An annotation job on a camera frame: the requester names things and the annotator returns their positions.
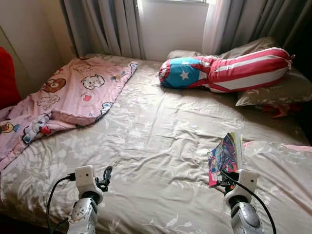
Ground colourful comic book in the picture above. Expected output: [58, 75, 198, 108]
[207, 132, 243, 188]

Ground pink cartoon bear blanket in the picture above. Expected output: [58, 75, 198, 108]
[0, 56, 138, 171]

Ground pink-edged beige floral pillow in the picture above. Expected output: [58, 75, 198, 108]
[242, 140, 312, 234]

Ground bed with beige floral sheet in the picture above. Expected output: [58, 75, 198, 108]
[0, 53, 312, 234]

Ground red cloth item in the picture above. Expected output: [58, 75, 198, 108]
[266, 105, 293, 117]

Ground large beige floral pillow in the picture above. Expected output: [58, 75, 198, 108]
[219, 37, 312, 107]

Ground star and stripes bolster pillow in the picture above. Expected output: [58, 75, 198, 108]
[158, 47, 294, 93]

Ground large red cushion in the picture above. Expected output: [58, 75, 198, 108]
[0, 46, 22, 110]

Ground grey curtain with pink sheer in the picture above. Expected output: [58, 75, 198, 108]
[202, 0, 312, 54]

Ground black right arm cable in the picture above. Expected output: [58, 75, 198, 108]
[222, 172, 277, 234]

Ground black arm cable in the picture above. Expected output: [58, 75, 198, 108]
[222, 172, 277, 234]
[46, 173, 76, 234]

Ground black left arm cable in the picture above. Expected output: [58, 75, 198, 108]
[46, 173, 76, 234]

